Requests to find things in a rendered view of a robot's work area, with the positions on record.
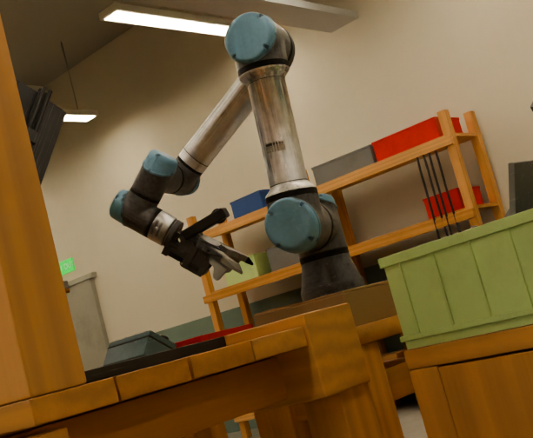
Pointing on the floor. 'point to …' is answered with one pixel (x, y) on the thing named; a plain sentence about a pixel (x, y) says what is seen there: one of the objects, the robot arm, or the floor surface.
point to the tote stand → (489, 384)
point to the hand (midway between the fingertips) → (249, 266)
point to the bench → (182, 399)
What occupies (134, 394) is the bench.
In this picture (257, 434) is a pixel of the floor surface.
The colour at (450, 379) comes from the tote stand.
